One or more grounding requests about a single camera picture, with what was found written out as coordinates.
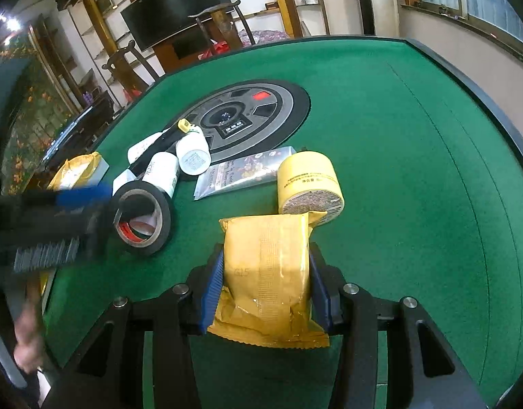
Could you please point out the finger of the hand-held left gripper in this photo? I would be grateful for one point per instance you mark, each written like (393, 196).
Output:
(82, 194)
(133, 208)

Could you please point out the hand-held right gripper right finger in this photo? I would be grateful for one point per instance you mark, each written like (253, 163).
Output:
(319, 292)

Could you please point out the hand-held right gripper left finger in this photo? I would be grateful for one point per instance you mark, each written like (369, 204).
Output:
(214, 294)

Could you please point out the white power adapter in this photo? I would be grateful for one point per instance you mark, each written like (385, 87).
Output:
(124, 181)

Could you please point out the black tape roll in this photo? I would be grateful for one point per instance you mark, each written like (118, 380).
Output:
(165, 221)

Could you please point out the yellow snack packet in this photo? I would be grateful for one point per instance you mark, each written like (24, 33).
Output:
(265, 272)

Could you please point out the floral hand cream tube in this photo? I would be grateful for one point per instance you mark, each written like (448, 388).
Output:
(240, 172)

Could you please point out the person's left hand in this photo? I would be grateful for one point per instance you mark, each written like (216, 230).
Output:
(27, 336)

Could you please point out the white bottle green cross label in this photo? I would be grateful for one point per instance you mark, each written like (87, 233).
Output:
(163, 174)

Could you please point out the black piano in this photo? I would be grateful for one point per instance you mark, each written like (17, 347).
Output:
(82, 123)

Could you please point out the black marker yellow cap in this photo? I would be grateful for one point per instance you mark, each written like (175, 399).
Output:
(170, 138)

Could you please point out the purple bottle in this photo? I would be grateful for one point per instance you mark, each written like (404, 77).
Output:
(89, 96)

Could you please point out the red plastic bag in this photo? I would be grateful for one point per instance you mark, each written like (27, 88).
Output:
(132, 93)
(216, 48)

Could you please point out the yellow round jar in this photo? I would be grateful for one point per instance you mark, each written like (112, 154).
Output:
(306, 174)

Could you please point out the dark wooden chair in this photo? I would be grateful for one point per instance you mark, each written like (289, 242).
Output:
(127, 72)
(214, 10)

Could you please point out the brown television cabinet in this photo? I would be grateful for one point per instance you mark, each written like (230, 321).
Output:
(167, 57)

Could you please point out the round grey table console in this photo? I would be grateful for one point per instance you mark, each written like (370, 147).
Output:
(278, 102)

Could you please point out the ceiling light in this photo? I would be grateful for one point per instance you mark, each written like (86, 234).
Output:
(8, 21)

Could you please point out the black flat television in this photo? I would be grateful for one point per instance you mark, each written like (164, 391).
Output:
(176, 8)

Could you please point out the floral patterned cloth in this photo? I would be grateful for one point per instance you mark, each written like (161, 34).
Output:
(261, 36)

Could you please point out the small dark box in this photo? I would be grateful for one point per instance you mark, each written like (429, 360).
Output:
(271, 6)

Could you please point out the tall standing air conditioner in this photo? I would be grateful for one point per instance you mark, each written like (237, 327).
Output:
(381, 0)

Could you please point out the orange flower wall picture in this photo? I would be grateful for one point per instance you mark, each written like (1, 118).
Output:
(35, 106)

